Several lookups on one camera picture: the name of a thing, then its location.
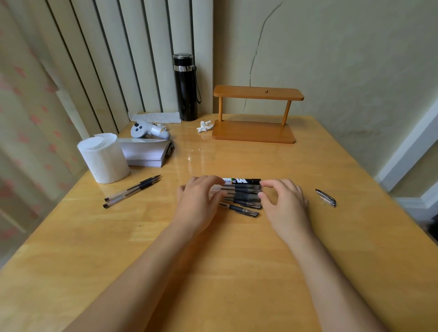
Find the person's right thumb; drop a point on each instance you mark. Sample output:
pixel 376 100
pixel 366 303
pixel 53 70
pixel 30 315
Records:
pixel 265 199

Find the crumpled white tissue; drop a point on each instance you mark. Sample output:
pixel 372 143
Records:
pixel 204 126

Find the black gel pen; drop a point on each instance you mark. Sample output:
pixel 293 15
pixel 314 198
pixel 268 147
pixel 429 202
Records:
pixel 239 209
pixel 244 197
pixel 239 186
pixel 248 204
pixel 128 196
pixel 137 186
pixel 243 191

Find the person's right forearm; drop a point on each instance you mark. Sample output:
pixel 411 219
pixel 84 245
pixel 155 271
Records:
pixel 328 287

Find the beige patterned curtain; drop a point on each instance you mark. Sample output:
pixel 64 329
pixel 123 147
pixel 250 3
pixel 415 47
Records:
pixel 30 119

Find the person's left hand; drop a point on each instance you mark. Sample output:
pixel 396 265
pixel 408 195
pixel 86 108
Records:
pixel 195 208

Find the black and white marker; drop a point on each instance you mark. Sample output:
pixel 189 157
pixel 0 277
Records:
pixel 244 181

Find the silver and black pen cap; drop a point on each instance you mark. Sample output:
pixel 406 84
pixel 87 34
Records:
pixel 325 198

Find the white door frame trim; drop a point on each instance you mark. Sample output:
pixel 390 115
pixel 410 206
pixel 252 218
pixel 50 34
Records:
pixel 407 154

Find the white toilet paper roll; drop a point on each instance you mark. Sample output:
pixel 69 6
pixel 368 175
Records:
pixel 104 159

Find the stack of white paper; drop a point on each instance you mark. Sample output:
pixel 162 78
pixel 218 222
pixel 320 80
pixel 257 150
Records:
pixel 145 152

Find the black thermos bottle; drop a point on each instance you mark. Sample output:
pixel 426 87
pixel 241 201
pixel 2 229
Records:
pixel 185 89

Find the white vertical blinds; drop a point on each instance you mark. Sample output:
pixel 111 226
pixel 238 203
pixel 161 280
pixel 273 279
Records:
pixel 130 54

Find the person's right hand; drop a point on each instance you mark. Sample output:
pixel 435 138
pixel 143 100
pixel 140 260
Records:
pixel 289 212

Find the white handheld controller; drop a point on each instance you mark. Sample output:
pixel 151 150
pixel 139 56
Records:
pixel 149 130

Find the person's left thumb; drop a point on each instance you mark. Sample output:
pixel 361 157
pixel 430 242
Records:
pixel 218 199

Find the flat white tissue sheet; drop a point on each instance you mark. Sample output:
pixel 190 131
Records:
pixel 160 117

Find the person's left forearm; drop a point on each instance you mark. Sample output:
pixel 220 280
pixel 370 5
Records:
pixel 137 287

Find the wooden two-tier shelf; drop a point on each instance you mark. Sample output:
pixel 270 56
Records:
pixel 255 131

